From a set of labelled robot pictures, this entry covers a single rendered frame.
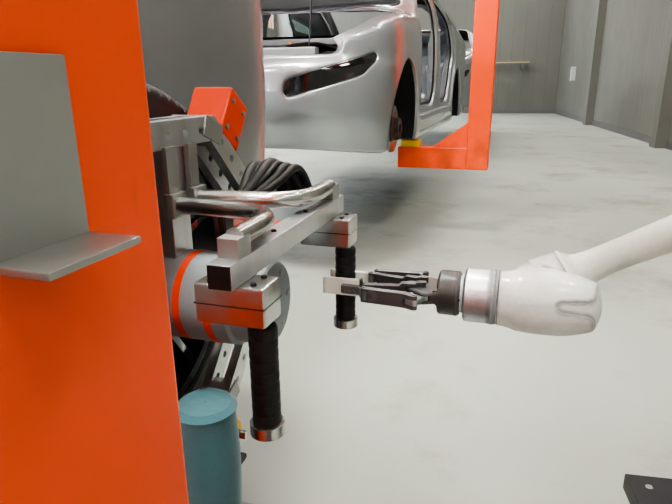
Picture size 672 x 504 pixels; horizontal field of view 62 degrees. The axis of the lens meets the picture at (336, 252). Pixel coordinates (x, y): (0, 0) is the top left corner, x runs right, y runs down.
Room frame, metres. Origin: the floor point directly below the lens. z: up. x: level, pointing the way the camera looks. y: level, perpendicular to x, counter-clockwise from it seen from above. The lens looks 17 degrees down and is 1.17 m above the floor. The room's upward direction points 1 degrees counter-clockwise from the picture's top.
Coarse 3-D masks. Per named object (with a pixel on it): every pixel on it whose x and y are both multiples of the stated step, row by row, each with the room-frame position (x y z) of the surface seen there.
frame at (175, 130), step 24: (168, 120) 0.82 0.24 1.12; (192, 120) 0.88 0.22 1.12; (216, 120) 0.95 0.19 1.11; (168, 144) 0.82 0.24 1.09; (216, 144) 0.95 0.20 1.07; (216, 168) 1.02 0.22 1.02; (240, 168) 1.02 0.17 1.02; (216, 360) 0.98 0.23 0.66; (240, 360) 0.98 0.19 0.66; (216, 384) 0.94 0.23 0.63
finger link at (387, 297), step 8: (360, 288) 0.88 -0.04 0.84; (368, 288) 0.87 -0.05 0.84; (376, 288) 0.87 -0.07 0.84; (368, 296) 0.87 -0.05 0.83; (376, 296) 0.86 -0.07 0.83; (384, 296) 0.86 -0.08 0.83; (392, 296) 0.85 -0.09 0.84; (400, 296) 0.85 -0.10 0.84; (408, 296) 0.84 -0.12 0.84; (416, 296) 0.84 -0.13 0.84; (384, 304) 0.86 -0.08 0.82; (392, 304) 0.85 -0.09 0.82; (400, 304) 0.85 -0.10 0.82
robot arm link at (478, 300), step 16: (480, 272) 0.86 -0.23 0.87; (496, 272) 0.85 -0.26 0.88; (464, 288) 0.84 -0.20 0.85; (480, 288) 0.83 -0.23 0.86; (496, 288) 0.83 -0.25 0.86; (464, 304) 0.83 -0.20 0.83; (480, 304) 0.82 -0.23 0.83; (496, 304) 0.83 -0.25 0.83; (464, 320) 0.85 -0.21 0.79; (480, 320) 0.83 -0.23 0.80
